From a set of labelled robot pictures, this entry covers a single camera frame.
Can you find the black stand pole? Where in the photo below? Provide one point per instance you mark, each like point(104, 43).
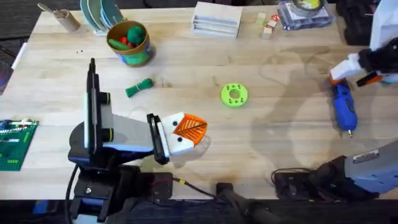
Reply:
point(245, 205)

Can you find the black rail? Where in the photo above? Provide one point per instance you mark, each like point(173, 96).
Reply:
point(25, 211)

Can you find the left wrist black flat plate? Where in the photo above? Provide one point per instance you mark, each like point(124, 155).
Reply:
point(92, 109)

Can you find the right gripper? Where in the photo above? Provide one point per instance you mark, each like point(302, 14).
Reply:
point(381, 57)

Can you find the wooden toy block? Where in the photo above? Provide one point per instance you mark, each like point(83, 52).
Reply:
point(272, 25)
point(266, 33)

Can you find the clear plastic box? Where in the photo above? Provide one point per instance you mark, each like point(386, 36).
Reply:
point(326, 20)

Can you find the green disc with holes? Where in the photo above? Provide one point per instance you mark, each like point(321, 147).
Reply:
point(227, 96)

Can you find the green board with blocks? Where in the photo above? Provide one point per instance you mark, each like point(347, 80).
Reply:
point(15, 146)

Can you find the white and teal cup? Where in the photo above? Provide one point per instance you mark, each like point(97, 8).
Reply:
point(392, 78)

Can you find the stack of white boxes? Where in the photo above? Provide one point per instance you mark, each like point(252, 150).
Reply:
point(217, 18)

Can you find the green toy vegetable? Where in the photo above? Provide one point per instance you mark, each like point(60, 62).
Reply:
point(138, 88)

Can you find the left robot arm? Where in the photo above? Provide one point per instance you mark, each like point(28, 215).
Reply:
point(102, 186)

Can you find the tub with toys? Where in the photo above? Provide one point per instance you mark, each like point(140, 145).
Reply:
point(136, 56)

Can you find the teal plate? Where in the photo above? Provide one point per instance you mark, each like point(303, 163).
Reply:
point(88, 14)
point(110, 12)

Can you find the roll of tape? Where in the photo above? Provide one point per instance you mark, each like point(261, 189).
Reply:
point(298, 9)

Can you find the white peg rack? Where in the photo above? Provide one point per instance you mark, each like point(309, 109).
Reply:
point(100, 32)

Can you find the red and white toy piece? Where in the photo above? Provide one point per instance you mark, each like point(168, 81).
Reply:
point(275, 17)

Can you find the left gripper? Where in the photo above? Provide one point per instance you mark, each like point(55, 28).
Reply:
point(130, 132)

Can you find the blue electric screwdriver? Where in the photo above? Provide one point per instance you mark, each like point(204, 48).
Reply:
point(343, 105)

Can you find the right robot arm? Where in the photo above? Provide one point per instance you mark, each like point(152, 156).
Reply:
point(367, 174)

